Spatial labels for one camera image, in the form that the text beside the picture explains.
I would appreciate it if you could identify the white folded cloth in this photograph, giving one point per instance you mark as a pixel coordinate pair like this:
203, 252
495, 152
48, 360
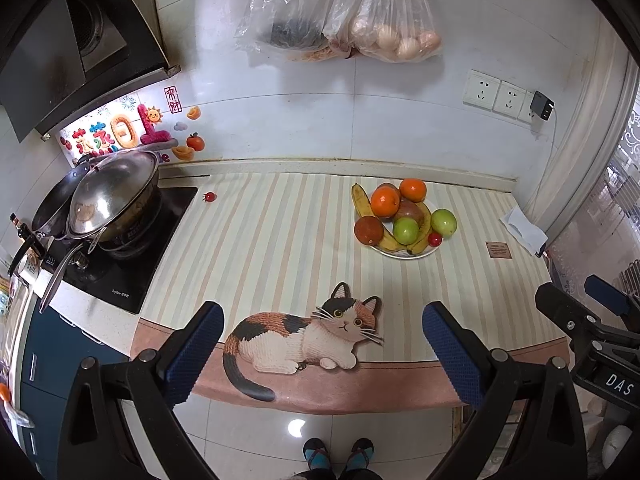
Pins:
522, 230

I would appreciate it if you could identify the small yellow banana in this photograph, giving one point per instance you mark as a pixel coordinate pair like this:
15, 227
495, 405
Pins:
422, 242

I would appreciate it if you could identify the white oval plate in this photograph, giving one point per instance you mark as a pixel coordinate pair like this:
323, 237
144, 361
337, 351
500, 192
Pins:
400, 255

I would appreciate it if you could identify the patterned glass door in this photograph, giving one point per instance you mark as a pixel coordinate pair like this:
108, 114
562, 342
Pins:
615, 185

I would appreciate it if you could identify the dark brownish orange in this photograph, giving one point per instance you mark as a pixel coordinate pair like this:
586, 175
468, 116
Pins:
368, 230

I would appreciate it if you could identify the person's right blue sandal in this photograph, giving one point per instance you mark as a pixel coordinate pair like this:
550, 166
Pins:
360, 454

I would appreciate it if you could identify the black frying pan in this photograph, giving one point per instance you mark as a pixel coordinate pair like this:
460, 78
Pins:
50, 205

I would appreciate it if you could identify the white wall socket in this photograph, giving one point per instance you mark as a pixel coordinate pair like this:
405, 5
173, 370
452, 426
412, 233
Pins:
481, 90
524, 112
510, 98

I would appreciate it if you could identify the plastic bag of eggs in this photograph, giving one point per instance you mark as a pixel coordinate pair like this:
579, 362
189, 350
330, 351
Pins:
390, 30

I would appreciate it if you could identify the black plug charger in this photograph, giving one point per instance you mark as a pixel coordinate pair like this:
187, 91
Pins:
542, 106

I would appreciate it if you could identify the black range hood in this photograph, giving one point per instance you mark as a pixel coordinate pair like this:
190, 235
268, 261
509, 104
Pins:
50, 35

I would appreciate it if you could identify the colourful lettering wall decal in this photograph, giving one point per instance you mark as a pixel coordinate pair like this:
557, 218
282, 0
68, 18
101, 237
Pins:
125, 132

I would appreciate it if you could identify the dark red apple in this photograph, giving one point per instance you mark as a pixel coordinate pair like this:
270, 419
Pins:
412, 211

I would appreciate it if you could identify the person's blue sandal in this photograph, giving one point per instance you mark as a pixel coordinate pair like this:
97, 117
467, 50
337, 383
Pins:
317, 456
360, 454

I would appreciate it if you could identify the red seal wall sticker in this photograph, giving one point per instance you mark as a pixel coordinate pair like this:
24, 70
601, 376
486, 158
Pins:
171, 99

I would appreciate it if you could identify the steel wok lid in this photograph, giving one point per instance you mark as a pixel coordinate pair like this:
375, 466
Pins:
112, 195

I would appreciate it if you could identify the small orange object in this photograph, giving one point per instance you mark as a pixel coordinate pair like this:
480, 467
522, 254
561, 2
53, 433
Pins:
4, 392

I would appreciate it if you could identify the striped cat print mat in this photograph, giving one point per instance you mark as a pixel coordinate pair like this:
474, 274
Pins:
275, 240

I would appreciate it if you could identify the black induction cooktop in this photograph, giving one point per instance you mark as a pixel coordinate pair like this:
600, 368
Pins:
120, 275

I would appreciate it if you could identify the small red tomato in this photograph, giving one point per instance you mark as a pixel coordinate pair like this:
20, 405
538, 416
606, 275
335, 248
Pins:
209, 196
435, 239

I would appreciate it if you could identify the brown mat label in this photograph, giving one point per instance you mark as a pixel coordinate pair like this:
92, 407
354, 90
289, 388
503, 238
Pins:
498, 250

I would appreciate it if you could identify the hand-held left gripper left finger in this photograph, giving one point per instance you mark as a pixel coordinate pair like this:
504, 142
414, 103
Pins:
195, 355

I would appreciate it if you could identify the large yellow banana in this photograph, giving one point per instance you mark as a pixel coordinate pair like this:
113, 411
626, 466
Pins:
361, 205

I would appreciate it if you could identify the white door frame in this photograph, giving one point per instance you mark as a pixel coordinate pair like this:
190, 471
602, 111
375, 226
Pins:
590, 125

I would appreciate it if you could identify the green apple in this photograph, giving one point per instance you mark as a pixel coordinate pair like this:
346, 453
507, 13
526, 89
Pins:
444, 222
405, 231

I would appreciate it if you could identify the dark cooking pot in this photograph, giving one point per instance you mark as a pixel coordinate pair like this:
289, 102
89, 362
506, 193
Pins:
135, 230

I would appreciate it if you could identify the blue cabinet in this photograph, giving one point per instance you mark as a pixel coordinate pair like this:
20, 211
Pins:
55, 360

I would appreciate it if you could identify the white plastic container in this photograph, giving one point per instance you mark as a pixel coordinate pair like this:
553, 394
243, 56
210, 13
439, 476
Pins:
616, 445

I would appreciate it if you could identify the gold ingot wall sticker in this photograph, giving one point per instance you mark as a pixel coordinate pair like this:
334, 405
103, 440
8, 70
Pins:
181, 153

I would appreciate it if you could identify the person's left blue sandal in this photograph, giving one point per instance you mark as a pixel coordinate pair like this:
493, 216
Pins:
317, 456

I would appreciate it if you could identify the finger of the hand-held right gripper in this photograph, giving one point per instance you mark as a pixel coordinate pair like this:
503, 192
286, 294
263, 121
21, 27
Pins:
565, 307
605, 292

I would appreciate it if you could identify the bright orange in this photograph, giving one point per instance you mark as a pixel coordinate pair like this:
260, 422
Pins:
385, 201
413, 189

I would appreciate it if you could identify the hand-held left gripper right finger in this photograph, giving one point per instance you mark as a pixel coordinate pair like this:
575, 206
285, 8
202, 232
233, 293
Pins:
450, 355

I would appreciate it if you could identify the plastic bag with dark contents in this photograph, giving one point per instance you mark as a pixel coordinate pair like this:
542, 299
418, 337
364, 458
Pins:
290, 15

